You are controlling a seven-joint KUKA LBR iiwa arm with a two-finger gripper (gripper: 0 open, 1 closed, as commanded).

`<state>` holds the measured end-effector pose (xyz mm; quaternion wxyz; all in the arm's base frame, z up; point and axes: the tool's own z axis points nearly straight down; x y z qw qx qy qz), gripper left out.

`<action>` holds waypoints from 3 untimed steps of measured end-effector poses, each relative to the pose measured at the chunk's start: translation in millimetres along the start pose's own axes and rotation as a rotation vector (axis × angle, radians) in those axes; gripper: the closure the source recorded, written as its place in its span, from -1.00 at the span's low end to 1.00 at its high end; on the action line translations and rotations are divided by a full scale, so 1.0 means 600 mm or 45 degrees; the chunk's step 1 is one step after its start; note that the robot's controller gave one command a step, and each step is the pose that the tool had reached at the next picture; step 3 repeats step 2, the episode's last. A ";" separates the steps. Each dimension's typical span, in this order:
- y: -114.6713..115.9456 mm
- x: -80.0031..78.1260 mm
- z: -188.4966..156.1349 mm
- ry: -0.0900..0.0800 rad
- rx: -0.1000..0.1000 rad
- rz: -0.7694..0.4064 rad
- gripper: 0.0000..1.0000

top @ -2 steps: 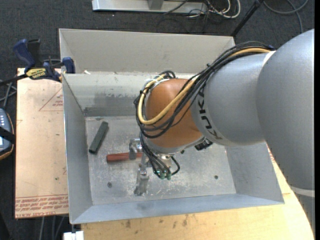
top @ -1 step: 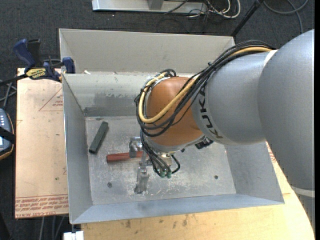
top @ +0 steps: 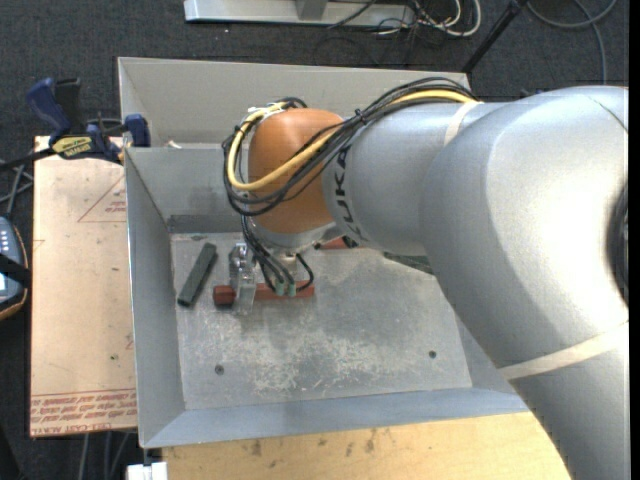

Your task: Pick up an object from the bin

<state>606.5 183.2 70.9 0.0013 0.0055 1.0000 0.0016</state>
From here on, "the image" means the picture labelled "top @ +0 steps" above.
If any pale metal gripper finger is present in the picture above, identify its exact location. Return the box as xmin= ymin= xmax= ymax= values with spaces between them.
xmin=228 ymin=242 xmax=250 ymax=283
xmin=232 ymin=263 xmax=260 ymax=316

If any grey metal bin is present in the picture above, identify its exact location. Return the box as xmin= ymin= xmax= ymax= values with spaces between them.
xmin=117 ymin=56 xmax=532 ymax=450

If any brown cardboard board, red print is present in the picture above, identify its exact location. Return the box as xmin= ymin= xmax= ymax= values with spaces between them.
xmin=28 ymin=135 xmax=139 ymax=439

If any dark green flat block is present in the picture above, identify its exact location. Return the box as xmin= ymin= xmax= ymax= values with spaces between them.
xmin=176 ymin=242 xmax=219 ymax=309

